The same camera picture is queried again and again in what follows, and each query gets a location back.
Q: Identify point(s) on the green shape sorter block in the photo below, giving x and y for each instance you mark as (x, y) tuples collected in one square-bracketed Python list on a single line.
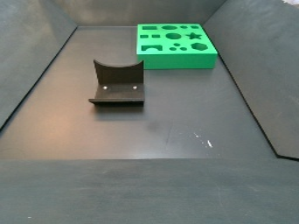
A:
[(173, 46)]

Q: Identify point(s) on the black curved holder bracket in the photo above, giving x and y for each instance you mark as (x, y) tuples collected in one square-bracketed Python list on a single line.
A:
[(120, 84)]

